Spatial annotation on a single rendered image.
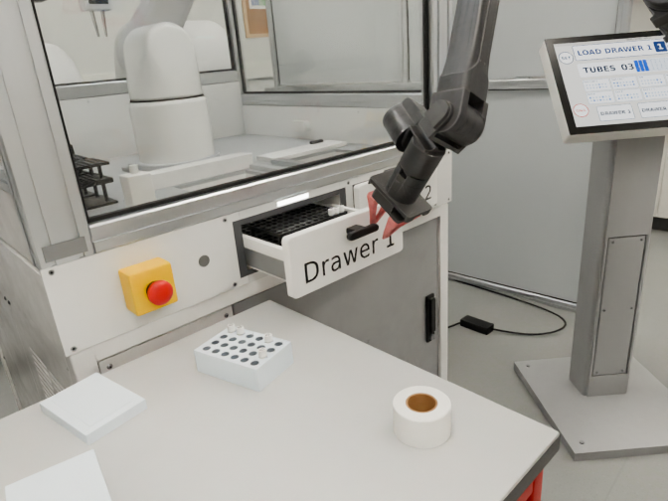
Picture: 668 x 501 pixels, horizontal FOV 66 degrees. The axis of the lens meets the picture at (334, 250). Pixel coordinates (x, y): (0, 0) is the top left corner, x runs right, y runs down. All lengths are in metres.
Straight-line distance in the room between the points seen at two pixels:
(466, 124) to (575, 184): 1.72
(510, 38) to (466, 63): 1.72
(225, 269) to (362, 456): 0.47
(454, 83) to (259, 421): 0.55
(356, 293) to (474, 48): 0.66
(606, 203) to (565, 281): 0.95
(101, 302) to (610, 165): 1.40
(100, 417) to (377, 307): 0.77
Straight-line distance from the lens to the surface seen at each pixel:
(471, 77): 0.81
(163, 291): 0.85
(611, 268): 1.83
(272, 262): 0.93
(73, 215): 0.86
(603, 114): 1.58
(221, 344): 0.83
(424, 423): 0.64
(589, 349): 1.95
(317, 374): 0.79
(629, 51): 1.74
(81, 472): 0.65
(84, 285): 0.88
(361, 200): 1.16
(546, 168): 2.52
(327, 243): 0.90
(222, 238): 0.96
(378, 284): 1.31
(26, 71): 0.83
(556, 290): 2.68
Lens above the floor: 1.20
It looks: 21 degrees down
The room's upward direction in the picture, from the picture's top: 5 degrees counter-clockwise
